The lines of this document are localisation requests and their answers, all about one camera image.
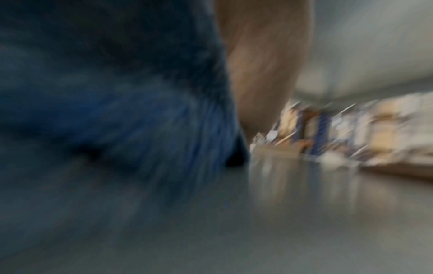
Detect blue denim shorts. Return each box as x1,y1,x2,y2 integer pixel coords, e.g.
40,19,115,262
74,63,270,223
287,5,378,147
0,0,250,241

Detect row of shelved packaged goods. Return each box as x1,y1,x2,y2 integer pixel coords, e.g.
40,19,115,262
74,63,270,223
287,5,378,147
249,91,433,168

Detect person's bare leg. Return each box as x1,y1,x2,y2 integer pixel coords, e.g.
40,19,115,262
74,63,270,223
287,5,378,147
215,0,315,144

